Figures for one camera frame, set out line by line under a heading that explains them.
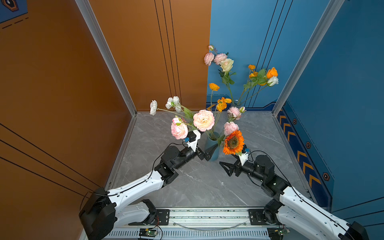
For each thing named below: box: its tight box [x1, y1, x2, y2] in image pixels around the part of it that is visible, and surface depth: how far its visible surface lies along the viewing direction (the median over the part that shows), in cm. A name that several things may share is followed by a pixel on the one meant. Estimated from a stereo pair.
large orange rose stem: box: [238, 67, 279, 104], surface depth 87 cm
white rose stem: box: [241, 76, 279, 105], surface depth 82 cm
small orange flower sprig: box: [238, 64, 256, 104], surface depth 93 cm
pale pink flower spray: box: [149, 96, 194, 128], surface depth 68 cm
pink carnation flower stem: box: [223, 106, 247, 136], surface depth 73 cm
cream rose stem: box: [218, 58, 237, 104], surface depth 83 cm
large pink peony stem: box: [170, 109, 215, 140], surface depth 53 cm
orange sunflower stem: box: [217, 130, 245, 156], surface depth 58 cm
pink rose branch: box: [204, 44, 228, 66], surface depth 87 cm
